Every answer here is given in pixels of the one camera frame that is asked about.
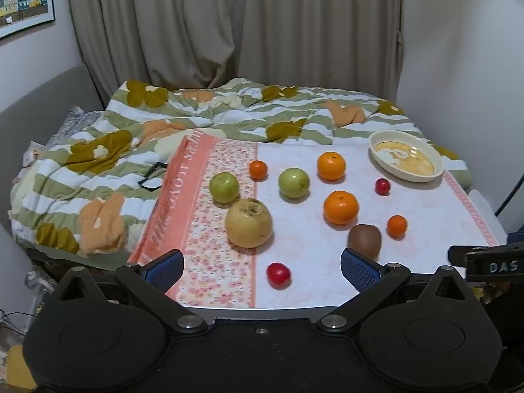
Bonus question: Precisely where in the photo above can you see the framed wall poster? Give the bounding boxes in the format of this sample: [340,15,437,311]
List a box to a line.
[0,0,56,39]

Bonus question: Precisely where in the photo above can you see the pink floral towel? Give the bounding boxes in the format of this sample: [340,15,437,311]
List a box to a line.
[128,133,498,309]

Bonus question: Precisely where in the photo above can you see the white cable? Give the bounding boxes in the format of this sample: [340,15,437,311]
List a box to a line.
[22,268,56,299]

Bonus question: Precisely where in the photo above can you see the green striped floral blanket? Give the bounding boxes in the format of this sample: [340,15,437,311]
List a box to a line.
[8,78,471,258]

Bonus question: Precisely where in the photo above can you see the green apple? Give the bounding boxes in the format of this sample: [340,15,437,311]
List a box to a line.
[278,167,310,199]
[210,172,240,204]

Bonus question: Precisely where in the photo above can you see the beige curtain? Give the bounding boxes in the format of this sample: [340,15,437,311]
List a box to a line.
[65,0,404,101]

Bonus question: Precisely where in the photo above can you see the large yellow pear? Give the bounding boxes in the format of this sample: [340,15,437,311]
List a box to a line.
[224,198,273,249]

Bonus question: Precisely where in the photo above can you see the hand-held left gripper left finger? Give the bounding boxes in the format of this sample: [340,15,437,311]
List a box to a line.
[51,249,209,334]

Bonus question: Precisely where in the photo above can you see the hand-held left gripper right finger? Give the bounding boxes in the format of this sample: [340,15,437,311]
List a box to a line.
[317,248,477,334]

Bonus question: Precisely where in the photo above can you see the cream oval bowl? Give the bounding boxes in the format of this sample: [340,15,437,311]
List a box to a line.
[369,130,443,183]

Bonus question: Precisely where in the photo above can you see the grey patterned pillow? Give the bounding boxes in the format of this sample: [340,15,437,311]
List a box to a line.
[45,104,105,148]

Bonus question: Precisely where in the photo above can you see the black eyeglasses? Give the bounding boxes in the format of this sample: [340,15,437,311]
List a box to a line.
[137,161,168,191]

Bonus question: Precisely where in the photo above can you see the brown kiwi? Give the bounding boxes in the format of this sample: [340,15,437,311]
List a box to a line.
[348,224,383,260]

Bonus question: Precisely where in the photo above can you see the large orange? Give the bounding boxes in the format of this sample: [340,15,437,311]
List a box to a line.
[323,190,360,225]
[317,151,346,181]

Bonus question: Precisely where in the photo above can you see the grey headboard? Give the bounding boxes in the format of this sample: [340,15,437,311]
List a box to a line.
[0,63,103,230]

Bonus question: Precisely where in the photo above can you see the black cable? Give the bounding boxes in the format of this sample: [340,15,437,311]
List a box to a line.
[493,180,524,217]

